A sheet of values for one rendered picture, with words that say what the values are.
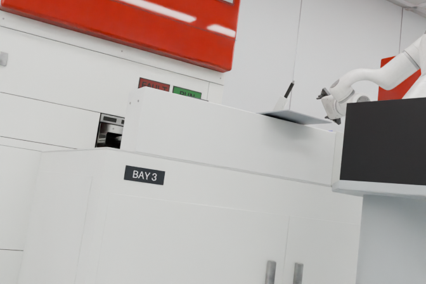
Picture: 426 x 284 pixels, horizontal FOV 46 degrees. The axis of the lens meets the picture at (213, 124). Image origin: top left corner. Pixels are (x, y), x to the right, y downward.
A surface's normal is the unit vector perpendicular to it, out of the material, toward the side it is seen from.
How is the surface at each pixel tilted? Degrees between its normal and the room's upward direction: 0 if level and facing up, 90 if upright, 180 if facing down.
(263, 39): 90
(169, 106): 90
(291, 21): 90
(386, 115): 90
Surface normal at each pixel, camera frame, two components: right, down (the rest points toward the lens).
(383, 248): -0.62, -0.20
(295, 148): 0.51, -0.06
